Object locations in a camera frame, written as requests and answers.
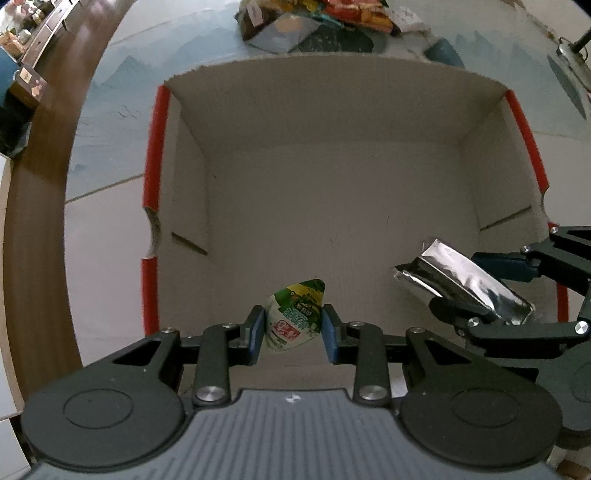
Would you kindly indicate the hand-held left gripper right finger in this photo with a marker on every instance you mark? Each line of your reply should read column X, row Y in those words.
column 329, row 338

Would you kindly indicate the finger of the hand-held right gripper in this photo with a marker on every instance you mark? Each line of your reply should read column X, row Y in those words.
column 517, row 339
column 505, row 266

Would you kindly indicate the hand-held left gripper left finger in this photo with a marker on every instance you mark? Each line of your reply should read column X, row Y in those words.
column 256, row 333

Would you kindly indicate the green and white snack packet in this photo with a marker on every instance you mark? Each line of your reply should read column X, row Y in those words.
column 295, row 318

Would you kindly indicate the silver foil snack packet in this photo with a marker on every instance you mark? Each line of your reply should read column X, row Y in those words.
column 466, row 277

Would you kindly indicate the cardboard box with red edges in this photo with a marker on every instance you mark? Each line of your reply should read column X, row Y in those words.
column 332, row 184

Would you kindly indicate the pile of mixed snack packets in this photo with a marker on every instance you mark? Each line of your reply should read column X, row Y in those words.
column 323, row 18

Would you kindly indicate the dark storage box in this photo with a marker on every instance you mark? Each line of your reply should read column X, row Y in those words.
column 11, row 115

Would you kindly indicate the low wooden cabinet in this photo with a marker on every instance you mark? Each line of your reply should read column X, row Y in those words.
column 44, row 32

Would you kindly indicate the metal bracket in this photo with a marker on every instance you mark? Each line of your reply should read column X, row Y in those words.
column 572, row 53

